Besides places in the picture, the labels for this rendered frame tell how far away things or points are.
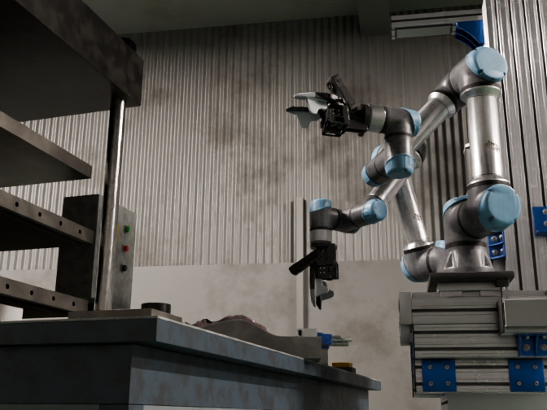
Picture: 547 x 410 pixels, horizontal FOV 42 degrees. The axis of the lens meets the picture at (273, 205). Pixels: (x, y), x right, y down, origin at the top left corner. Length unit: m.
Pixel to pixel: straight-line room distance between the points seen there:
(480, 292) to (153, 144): 3.38
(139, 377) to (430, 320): 1.07
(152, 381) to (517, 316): 1.05
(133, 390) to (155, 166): 3.92
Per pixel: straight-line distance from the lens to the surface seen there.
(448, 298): 2.04
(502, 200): 2.00
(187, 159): 4.94
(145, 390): 1.17
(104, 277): 2.58
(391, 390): 4.42
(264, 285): 4.57
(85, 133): 5.28
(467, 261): 2.06
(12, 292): 2.26
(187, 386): 1.31
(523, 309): 1.94
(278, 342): 1.87
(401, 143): 1.94
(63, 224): 2.49
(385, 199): 2.41
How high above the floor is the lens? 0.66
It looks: 17 degrees up
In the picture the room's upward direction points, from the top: straight up
